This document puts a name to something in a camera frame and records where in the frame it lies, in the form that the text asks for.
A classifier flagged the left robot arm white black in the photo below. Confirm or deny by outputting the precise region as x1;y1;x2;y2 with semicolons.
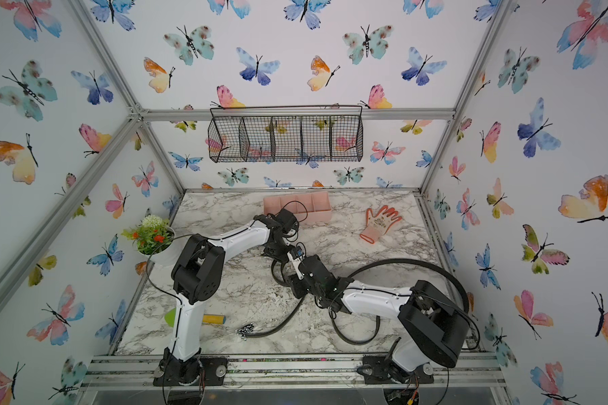
169;209;299;362

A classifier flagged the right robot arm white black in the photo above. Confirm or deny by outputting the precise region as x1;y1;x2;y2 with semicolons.
286;247;470;374

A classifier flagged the pink divided storage box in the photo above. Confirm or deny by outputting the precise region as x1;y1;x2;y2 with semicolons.
263;192;333;224

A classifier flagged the red and white work glove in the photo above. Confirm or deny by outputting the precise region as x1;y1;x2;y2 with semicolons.
359;205;402;245

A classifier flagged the white flower pot with plant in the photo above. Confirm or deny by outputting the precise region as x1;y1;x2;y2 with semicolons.
123;214;181;266

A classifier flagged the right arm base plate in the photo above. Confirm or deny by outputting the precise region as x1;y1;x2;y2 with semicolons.
356;355;434;385

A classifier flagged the black wire wall basket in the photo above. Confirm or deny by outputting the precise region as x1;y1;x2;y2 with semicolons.
206;104;364;167

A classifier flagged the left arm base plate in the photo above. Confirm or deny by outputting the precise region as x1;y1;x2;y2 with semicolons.
153;348;228;387

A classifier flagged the aluminium front rail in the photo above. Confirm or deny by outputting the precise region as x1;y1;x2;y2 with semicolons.
80;353;507;392

